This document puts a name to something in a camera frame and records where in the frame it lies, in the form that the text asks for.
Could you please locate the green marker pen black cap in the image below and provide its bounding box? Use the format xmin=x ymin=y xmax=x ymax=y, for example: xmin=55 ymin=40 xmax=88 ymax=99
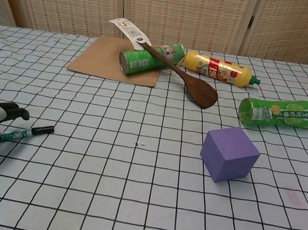
xmin=0 ymin=119 xmax=55 ymax=152

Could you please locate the purple foam cube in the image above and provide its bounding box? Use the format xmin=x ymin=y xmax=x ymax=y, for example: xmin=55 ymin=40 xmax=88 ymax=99
xmin=196 ymin=121 xmax=264 ymax=189

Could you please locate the white black grid tablecloth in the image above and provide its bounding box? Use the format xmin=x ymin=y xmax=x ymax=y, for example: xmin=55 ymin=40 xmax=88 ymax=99
xmin=0 ymin=22 xmax=308 ymax=230

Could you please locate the brown cardboard sheet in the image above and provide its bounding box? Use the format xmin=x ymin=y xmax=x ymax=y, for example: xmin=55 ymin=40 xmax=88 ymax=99
xmin=65 ymin=30 xmax=164 ymax=89

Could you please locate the white paper price tag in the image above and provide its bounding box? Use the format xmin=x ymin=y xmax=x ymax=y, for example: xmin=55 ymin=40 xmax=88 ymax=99
xmin=105 ymin=16 xmax=151 ymax=51

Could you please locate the green cylindrical chip can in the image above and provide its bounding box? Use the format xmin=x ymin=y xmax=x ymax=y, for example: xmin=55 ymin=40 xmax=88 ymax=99
xmin=116 ymin=35 xmax=187 ymax=83

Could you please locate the dark wooden spatula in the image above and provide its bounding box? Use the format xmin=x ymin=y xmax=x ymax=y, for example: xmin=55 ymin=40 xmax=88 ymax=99
xmin=134 ymin=41 xmax=225 ymax=111

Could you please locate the yellow dish soap bottle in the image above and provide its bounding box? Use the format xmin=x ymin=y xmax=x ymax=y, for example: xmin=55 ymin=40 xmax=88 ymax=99
xmin=181 ymin=49 xmax=264 ymax=91

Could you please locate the green lime drink bottle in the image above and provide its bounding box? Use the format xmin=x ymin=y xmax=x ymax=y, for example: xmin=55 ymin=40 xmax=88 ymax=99
xmin=236 ymin=92 xmax=308 ymax=136

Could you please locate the white tag string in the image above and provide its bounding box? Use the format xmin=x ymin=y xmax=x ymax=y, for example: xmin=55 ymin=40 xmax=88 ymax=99
xmin=159 ymin=54 xmax=186 ymax=78

